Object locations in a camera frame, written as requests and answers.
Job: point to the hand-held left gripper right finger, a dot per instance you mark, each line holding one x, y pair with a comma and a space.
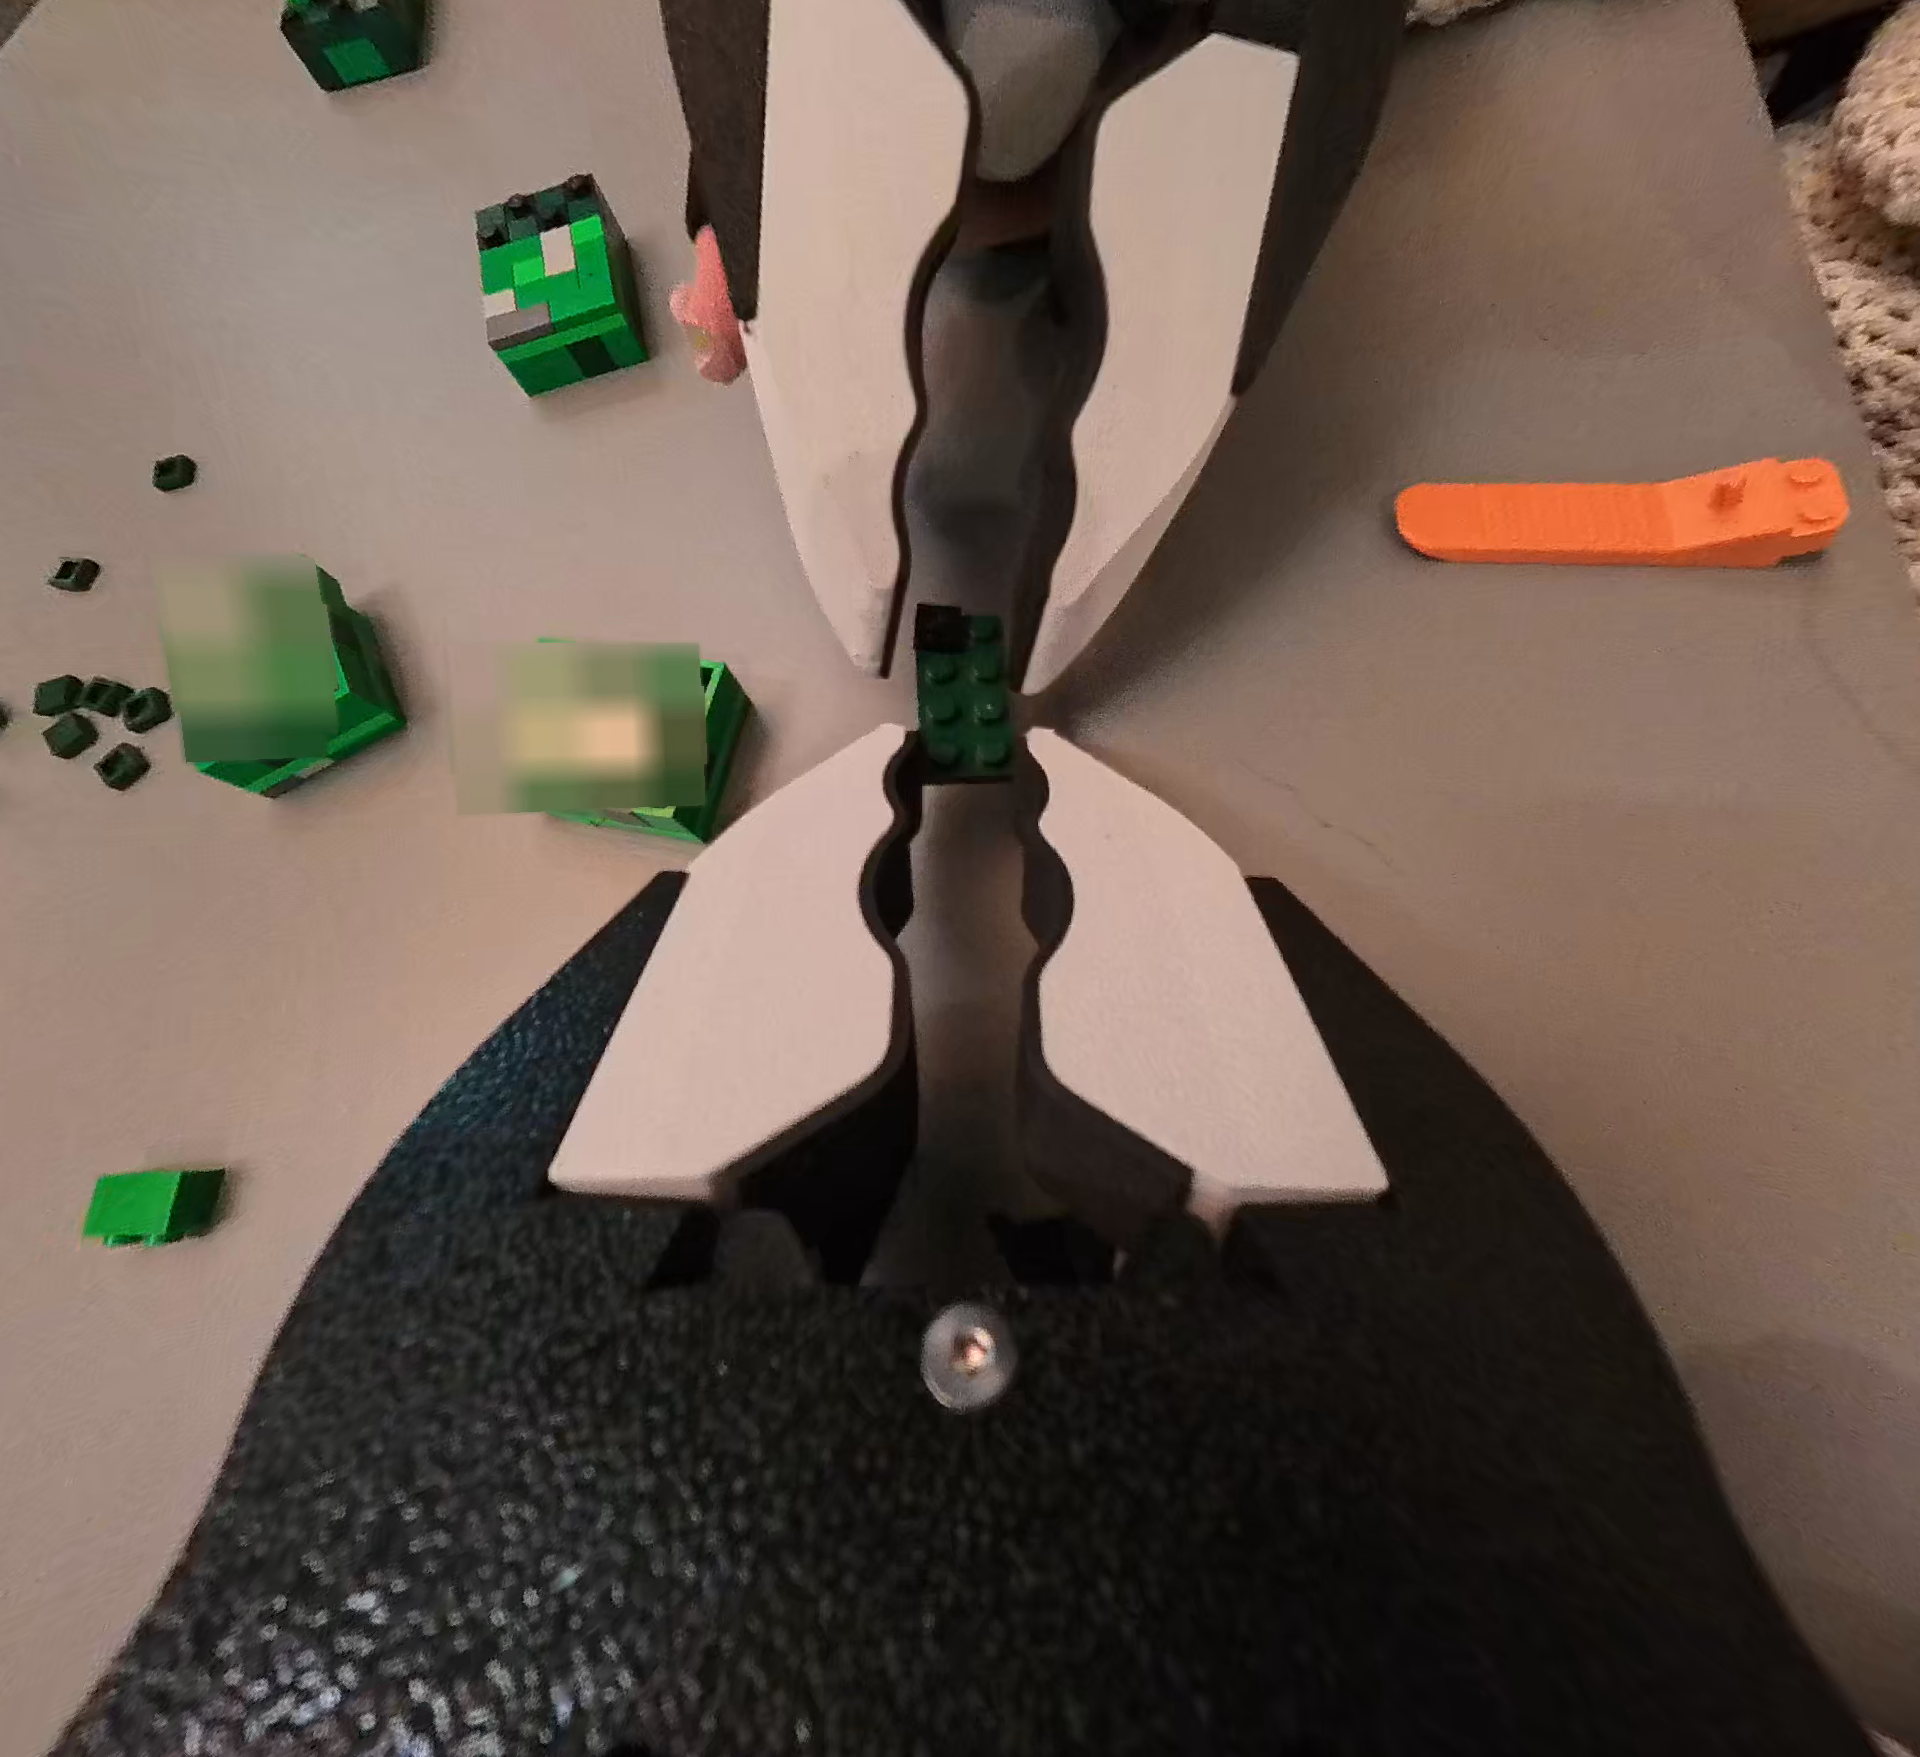
1188, 1023

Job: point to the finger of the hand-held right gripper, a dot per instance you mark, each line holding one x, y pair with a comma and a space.
1188, 286
840, 258

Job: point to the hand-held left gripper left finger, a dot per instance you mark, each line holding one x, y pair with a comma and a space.
736, 1023

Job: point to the small green brick assembly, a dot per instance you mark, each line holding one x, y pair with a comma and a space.
561, 302

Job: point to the dark green brick plate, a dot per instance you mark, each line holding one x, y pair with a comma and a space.
969, 723

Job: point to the green brick build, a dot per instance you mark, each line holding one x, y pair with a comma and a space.
376, 693

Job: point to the person's right hand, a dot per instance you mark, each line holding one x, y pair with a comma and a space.
715, 310

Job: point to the green brick cube head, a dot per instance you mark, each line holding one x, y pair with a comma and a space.
354, 8

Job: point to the orange brick separator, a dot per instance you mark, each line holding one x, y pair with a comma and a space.
1577, 524

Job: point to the scattered small green bricks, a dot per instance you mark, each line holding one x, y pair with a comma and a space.
70, 736

